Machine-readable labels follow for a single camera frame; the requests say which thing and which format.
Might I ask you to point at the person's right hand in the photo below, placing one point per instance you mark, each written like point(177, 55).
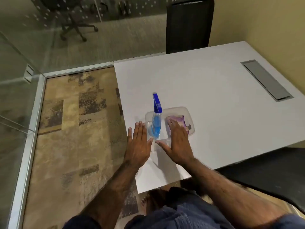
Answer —
point(178, 145)

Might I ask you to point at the person's left hand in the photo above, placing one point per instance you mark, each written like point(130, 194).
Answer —
point(137, 150)

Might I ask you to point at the purple cleaning cloth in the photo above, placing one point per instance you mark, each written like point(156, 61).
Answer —
point(178, 120)

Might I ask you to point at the blue spray bottle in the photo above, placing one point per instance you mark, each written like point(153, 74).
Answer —
point(156, 124)

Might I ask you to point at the person's right forearm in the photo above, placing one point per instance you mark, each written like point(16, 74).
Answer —
point(228, 195)

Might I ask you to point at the person's left forearm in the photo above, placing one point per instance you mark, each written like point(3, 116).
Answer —
point(112, 193)

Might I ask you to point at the person's bare foot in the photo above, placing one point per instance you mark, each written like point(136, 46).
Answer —
point(152, 200)

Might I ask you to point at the person's blue shorts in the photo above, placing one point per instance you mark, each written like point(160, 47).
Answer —
point(181, 212)

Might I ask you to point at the person's blue shirt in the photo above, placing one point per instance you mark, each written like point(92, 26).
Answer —
point(78, 222)

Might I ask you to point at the clear plastic container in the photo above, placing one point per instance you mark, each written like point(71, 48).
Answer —
point(174, 110)

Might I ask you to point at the dark grey armchair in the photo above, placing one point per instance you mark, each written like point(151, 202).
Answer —
point(274, 174)

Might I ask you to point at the black high-back chair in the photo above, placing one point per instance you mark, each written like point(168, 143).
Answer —
point(188, 26)

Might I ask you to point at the metal glass clamp fitting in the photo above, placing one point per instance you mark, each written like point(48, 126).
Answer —
point(29, 73)

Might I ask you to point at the black wheeled office chair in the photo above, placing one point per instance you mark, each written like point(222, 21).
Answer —
point(71, 23)

